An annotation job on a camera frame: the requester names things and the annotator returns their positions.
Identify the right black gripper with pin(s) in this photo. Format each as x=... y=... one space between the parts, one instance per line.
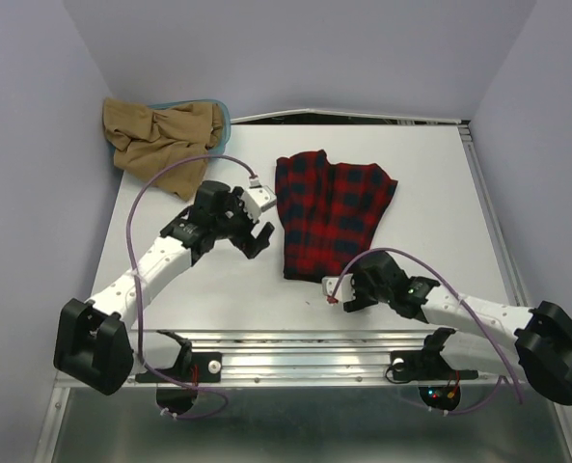
x=360 y=301

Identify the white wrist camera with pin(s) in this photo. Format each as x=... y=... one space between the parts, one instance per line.
x=258 y=200
x=338 y=290

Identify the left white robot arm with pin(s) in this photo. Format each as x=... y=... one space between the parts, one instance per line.
x=101 y=341

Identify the red plaid skirt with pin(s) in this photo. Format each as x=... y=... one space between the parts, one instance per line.
x=329 y=212

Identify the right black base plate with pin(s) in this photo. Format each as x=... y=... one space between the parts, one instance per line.
x=424 y=366

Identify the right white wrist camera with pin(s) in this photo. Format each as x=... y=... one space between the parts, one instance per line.
x=338 y=290

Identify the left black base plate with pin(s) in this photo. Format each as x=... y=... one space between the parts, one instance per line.
x=191 y=368

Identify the teal plastic basket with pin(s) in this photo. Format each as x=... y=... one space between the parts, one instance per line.
x=220 y=130

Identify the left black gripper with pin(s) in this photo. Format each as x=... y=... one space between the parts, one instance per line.
x=252 y=247

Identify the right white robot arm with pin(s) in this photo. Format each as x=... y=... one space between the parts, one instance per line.
x=525 y=345

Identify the tan skirt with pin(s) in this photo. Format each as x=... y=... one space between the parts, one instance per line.
x=160 y=144

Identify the aluminium rail frame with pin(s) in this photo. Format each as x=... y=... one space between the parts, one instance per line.
x=305 y=380

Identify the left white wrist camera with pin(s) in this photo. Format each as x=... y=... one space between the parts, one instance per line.
x=258 y=200

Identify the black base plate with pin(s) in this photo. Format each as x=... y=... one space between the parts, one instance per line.
x=424 y=366
x=191 y=368

